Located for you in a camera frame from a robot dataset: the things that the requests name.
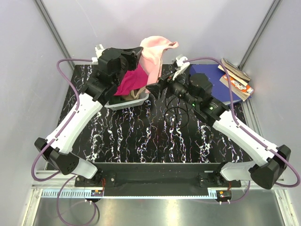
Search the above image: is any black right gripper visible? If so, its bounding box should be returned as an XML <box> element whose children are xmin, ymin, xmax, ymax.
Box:
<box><xmin>145</xmin><ymin>69</ymin><xmax>199</xmax><ymax>108</ymax></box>

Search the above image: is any light pink baseball cap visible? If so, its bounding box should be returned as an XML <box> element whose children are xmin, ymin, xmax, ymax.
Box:
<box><xmin>140</xmin><ymin>36</ymin><xmax>179</xmax><ymax>85</ymax></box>

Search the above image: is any magenta baseball cap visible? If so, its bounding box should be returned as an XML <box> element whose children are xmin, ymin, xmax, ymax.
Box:
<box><xmin>114</xmin><ymin>64</ymin><xmax>148</xmax><ymax>96</ymax></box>

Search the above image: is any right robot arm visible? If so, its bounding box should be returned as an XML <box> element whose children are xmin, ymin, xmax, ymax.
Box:
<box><xmin>146</xmin><ymin>73</ymin><xmax>291</xmax><ymax>189</ymax></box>

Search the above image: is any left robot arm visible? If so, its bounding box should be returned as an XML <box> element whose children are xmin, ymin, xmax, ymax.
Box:
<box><xmin>34</xmin><ymin>45</ymin><xmax>143</xmax><ymax>186</ymax></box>

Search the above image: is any beige baseball cap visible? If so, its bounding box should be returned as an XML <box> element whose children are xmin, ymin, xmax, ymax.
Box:
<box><xmin>121</xmin><ymin>87</ymin><xmax>146</xmax><ymax>101</ymax></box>

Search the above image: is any white plastic basket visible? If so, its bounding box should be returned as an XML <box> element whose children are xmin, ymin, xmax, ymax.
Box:
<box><xmin>104</xmin><ymin>93</ymin><xmax>149</xmax><ymax>111</ymax></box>

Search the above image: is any tan paperback book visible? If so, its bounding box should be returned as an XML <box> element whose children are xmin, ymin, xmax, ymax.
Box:
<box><xmin>221</xmin><ymin>58</ymin><xmax>251</xmax><ymax>86</ymax></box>

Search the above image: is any orange paperback book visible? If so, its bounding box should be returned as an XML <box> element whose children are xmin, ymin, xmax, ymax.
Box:
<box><xmin>230</xmin><ymin>76</ymin><xmax>254</xmax><ymax>101</ymax></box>

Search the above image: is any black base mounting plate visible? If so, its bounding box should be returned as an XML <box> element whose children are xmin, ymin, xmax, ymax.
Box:
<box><xmin>75</xmin><ymin>162</ymin><xmax>241</xmax><ymax>199</ymax></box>

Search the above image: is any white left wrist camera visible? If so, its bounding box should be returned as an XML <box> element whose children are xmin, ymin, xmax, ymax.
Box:
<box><xmin>91</xmin><ymin>44</ymin><xmax>105</xmax><ymax>65</ymax></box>

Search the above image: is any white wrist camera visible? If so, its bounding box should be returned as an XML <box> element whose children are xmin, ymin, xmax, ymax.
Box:
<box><xmin>91</xmin><ymin>44</ymin><xmax>105</xmax><ymax>65</ymax></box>
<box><xmin>172</xmin><ymin>55</ymin><xmax>190</xmax><ymax>80</ymax></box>

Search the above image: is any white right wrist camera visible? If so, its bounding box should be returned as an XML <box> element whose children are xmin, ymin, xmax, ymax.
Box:
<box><xmin>172</xmin><ymin>55</ymin><xmax>190</xmax><ymax>80</ymax></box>

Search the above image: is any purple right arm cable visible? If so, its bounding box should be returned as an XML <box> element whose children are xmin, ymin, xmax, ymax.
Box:
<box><xmin>184</xmin><ymin>57</ymin><xmax>301</xmax><ymax>188</ymax></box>

